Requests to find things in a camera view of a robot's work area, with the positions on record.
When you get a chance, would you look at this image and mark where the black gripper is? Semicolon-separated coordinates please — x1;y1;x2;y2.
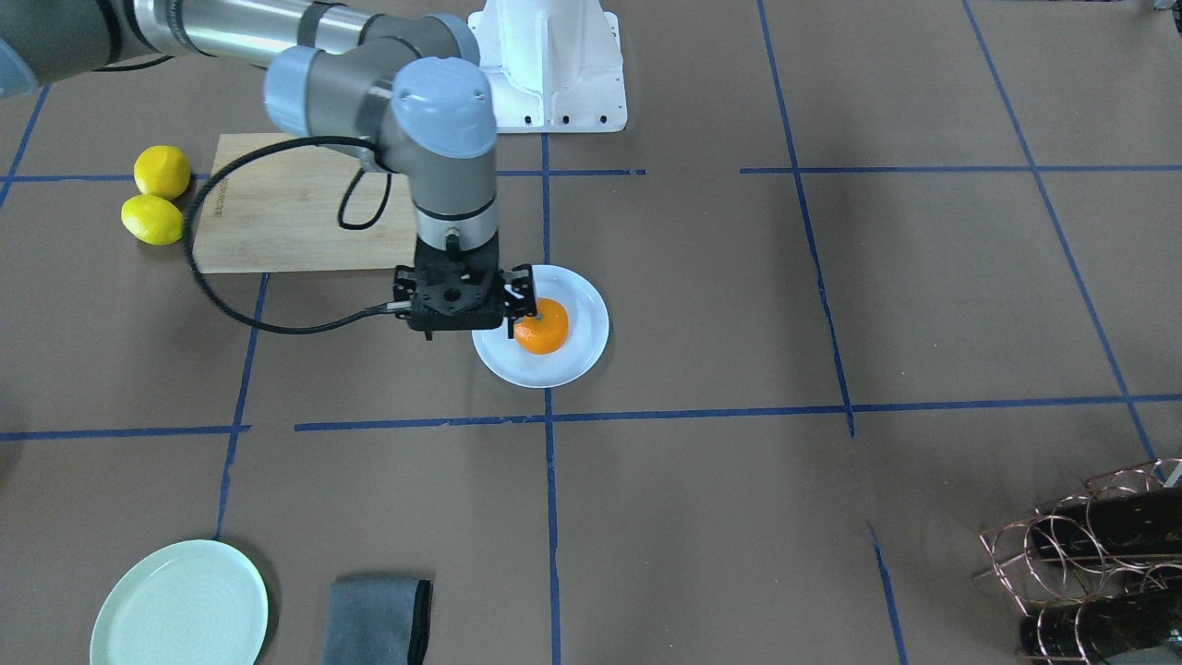
392;236;537;340

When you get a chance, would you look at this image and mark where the orange fruit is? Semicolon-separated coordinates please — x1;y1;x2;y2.
513;298;571;357

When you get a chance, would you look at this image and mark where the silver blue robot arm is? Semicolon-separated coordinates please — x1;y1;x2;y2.
1;1;537;335

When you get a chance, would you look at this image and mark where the light blue plate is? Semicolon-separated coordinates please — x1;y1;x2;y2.
470;265;609;389

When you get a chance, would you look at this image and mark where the mint green plate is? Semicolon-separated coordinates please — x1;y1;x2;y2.
89;539;269;664

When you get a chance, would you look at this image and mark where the bamboo cutting board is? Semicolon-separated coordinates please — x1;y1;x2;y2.
194;146;416;273

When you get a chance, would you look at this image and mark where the grey folded cloth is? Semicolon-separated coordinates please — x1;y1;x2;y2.
320;575;434;664

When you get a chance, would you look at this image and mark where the yellow lemon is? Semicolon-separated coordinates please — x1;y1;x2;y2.
132;146;193;200
121;194;183;246

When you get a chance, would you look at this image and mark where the dark wine bottle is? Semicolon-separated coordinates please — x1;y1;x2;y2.
1030;487;1181;565
1019;589;1181;664

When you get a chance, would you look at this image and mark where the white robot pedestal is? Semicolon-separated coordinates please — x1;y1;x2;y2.
467;1;629;135

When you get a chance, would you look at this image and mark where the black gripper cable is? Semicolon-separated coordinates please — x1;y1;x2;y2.
184;136;415;335

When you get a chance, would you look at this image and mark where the copper wire bottle rack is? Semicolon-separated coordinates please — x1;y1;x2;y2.
974;458;1178;664

